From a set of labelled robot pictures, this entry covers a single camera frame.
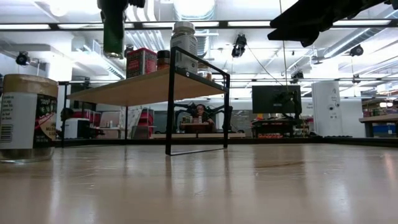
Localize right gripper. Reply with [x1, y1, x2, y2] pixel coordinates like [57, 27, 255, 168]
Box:
[267, 0, 358, 48]

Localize green oregano jar green lid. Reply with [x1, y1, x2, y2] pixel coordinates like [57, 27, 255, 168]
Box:
[102, 0, 127, 59]

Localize red paprika spice tin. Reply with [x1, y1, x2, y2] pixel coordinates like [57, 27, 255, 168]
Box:
[126, 47, 158, 78]

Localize tall spice jar white lid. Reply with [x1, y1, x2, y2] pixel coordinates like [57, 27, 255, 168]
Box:
[170, 21, 198, 75]

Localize orange spice bottle black cap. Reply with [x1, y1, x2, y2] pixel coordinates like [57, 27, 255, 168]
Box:
[156, 49, 171, 71]

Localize spice jar tan lid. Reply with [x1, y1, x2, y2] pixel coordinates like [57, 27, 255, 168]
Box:
[0, 73, 59, 164]

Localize small wooden spice shelf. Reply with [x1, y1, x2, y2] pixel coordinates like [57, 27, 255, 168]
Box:
[182, 122, 213, 134]

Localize black computer monitor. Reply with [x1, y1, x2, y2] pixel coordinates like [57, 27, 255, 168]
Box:
[251, 85, 302, 114]

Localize white pillar cabinet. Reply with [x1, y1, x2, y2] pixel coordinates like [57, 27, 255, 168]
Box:
[311, 81, 341, 138]

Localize red storage boxes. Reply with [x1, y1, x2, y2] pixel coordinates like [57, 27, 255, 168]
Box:
[73, 108, 102, 128]

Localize red tool case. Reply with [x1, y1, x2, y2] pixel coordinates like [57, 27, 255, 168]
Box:
[136, 108, 155, 139]

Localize wooden workbench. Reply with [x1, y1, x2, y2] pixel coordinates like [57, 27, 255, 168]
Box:
[359, 113, 398, 138]

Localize person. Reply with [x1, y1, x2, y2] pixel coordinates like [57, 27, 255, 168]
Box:
[191, 104, 217, 134]

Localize white box appliance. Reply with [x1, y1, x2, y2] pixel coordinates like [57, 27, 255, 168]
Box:
[63, 118, 91, 139]

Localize blue storage bin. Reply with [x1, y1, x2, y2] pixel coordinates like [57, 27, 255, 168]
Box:
[372, 124, 397, 138]

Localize thin hanging cable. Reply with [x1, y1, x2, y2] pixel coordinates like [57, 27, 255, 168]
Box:
[279, 0, 289, 93]

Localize silver ceiling air duct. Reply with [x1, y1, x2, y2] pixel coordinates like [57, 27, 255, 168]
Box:
[172, 0, 216, 58]

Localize black rig frame bar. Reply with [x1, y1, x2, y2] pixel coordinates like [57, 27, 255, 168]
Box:
[0, 18, 398, 32]

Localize wooden shelf riser black frame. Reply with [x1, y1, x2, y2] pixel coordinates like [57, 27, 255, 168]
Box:
[67, 46, 231, 156]

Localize black table frame rail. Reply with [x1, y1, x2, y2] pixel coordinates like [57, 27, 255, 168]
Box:
[54, 136, 398, 153]

